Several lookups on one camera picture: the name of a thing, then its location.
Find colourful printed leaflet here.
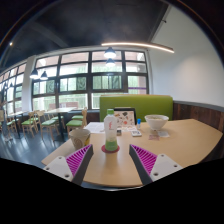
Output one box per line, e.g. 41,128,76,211
119,125,138,132

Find flat round red coaster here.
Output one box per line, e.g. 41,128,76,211
101,144,121,154

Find wooden chairs with green seats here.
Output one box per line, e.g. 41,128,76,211
4,107,89,138

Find long curved linear light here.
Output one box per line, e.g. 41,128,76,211
100,41,175,54

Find beige paper cup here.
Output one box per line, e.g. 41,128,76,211
68,128,92,151

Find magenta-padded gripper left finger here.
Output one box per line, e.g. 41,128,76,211
43,143,95,187

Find light wooden dining table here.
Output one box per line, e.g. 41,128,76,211
44,106,77,134

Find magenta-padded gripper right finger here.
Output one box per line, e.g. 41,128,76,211
128,143,184,186

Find white phone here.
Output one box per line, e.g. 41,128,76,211
130,129,143,138

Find clear bottle with green cap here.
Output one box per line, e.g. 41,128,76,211
103,108,119,152

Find clear plastic tissue packet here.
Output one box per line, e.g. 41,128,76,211
156,130,171,139

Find white printed paper sheets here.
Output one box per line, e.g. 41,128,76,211
83,121,106,135

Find black pendant ceiling lamps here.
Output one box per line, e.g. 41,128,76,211
29,46,118,81

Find white ceramic bowl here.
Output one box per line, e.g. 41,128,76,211
144,114,170,131

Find green upholstered bench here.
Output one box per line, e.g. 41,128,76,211
99,94,174,123

